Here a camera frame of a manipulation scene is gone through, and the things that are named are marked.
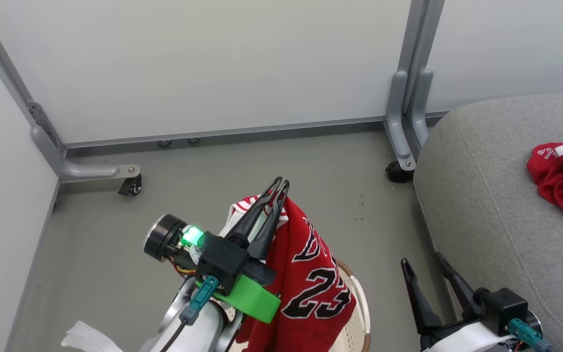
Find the cream perforated laundry basket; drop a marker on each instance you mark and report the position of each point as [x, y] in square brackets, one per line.
[357, 313]

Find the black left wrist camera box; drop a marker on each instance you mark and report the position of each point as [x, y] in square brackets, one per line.
[220, 261]

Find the grey metal partition post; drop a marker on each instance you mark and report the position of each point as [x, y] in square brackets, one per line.
[52, 146]
[411, 98]

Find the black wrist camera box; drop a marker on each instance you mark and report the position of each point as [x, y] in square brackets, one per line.
[504, 308]
[220, 261]

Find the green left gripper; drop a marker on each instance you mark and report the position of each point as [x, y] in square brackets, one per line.
[252, 298]

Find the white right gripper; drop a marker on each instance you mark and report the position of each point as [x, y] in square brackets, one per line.
[462, 340]

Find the red basketball jersey number 23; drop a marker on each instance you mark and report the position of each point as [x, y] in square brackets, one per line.
[311, 274]

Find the grey partition bottom rail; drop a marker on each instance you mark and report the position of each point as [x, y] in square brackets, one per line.
[237, 132]

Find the white crumpled cloth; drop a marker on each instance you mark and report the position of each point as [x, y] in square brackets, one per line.
[91, 340]

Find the black caster wheel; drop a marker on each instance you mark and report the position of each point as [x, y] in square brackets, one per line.
[131, 186]
[398, 172]

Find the grey fabric sofa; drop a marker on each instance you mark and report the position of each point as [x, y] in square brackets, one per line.
[496, 210]

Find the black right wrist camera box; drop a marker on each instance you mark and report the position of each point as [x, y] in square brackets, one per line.
[504, 308]

